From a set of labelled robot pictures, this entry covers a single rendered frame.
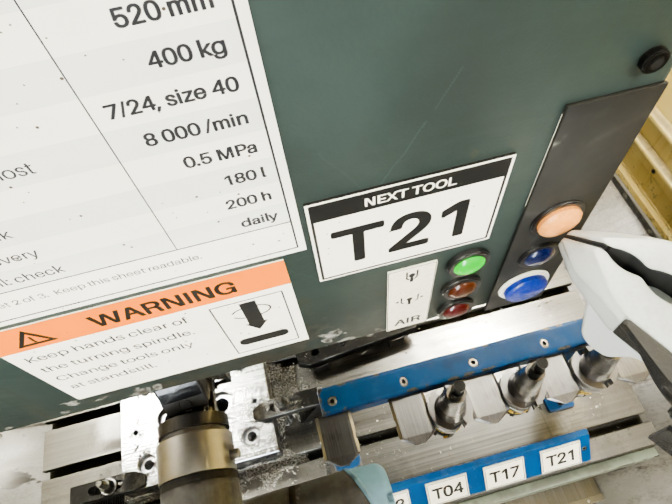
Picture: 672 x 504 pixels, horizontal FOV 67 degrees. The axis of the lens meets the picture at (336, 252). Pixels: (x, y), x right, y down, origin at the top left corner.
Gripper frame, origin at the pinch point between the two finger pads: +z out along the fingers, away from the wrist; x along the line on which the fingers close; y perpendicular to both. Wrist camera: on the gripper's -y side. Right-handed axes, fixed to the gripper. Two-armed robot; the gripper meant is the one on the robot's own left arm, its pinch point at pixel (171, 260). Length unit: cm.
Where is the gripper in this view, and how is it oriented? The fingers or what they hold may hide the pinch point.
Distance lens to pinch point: 63.6
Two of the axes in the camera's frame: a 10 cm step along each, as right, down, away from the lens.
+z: -2.4, -8.3, 5.0
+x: 9.7, -2.5, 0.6
